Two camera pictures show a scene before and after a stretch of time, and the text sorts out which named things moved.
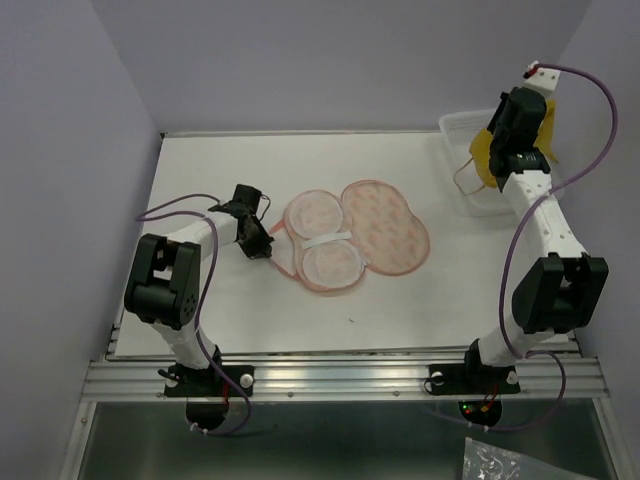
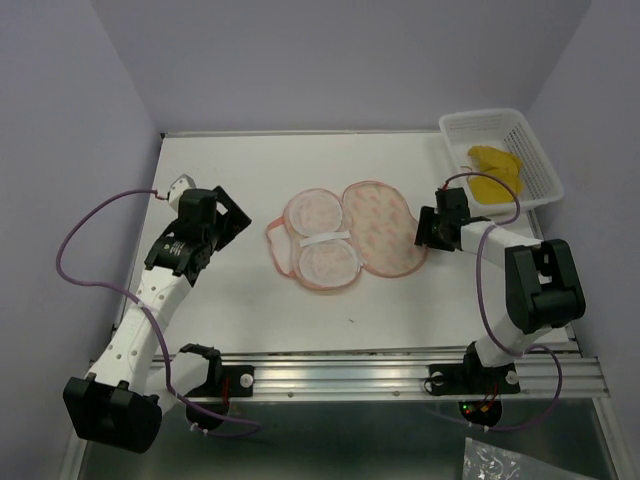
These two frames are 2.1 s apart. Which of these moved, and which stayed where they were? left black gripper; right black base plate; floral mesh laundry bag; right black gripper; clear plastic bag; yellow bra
Moved: left black gripper; right black gripper; yellow bra
Stayed: right black base plate; floral mesh laundry bag; clear plastic bag
